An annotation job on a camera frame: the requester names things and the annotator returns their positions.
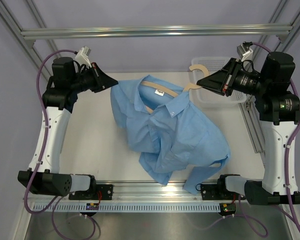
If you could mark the blue button-up shirt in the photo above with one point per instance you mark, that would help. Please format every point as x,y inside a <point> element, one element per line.
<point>168,130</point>

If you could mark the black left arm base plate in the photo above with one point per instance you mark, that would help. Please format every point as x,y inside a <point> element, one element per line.
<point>96,192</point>

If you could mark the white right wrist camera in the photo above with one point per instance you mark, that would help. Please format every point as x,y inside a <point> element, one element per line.
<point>245,51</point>

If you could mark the aluminium left frame strut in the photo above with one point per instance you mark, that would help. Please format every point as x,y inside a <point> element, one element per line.
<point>11,23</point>

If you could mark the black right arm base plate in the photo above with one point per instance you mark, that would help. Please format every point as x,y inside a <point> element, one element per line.
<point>215,192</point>

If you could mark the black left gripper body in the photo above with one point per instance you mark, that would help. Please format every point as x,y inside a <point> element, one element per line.
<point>82,82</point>

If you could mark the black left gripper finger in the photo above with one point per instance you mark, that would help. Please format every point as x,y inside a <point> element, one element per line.
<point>104,87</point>
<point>104,79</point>

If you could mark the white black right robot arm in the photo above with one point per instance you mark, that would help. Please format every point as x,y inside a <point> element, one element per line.
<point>279,115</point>

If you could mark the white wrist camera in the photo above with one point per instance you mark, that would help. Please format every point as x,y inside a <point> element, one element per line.
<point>82,56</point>
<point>245,51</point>

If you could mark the aluminium front rail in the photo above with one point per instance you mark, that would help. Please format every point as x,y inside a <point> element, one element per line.
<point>121,190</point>

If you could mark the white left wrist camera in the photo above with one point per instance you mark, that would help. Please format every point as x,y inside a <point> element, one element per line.
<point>82,56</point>

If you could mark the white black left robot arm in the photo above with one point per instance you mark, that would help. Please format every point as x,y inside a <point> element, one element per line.
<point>69,79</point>

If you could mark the aluminium right frame strut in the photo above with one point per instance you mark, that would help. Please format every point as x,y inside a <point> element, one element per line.
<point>286,11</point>

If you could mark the white slotted cable duct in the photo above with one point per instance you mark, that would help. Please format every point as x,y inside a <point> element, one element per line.
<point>130,207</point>

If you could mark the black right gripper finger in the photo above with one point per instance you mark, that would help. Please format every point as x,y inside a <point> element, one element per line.
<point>229,67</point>
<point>214,83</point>

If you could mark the beige wooden clothes hanger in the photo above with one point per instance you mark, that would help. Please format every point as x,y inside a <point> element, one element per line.
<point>188,83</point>

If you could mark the aluminium frame strut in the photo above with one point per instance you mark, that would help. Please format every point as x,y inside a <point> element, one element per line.
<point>11,23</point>
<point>286,11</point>

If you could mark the aluminium top crossbar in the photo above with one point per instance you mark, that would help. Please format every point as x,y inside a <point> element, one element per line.
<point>156,31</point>

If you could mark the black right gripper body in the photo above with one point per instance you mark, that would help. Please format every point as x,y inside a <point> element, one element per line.
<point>242,81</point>

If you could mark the white perforated plastic basket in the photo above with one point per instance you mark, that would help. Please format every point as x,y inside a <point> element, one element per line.
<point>210,95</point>

